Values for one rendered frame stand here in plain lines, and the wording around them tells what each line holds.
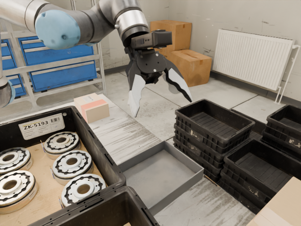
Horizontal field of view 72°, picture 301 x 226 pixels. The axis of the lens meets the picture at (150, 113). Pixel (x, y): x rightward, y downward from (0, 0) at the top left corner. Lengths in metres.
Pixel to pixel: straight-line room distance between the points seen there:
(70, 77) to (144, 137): 1.79
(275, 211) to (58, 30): 0.55
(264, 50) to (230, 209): 2.52
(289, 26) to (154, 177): 2.61
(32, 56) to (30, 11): 1.92
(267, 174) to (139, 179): 0.83
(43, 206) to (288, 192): 0.55
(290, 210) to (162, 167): 0.43
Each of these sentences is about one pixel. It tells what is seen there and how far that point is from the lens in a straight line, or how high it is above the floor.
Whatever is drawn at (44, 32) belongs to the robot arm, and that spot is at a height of 1.19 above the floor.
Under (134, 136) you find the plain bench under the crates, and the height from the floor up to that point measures 0.70.
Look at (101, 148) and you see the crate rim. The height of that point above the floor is 0.93.
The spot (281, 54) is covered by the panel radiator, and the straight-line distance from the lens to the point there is 2.96.
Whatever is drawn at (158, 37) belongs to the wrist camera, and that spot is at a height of 1.19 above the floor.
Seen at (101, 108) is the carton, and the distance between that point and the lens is 1.05.
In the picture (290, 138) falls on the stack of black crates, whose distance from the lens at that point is 1.46.
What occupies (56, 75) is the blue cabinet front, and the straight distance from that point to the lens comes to 2.53.
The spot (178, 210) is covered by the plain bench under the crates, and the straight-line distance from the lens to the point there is 0.69.
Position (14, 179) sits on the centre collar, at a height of 0.87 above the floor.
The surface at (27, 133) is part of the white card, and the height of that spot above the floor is 0.88.
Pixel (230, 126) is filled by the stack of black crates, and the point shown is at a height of 0.49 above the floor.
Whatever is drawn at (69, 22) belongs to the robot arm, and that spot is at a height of 1.21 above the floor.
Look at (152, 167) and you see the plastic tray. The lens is 0.79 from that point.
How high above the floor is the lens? 1.27
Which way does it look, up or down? 31 degrees down
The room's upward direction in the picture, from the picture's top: straight up
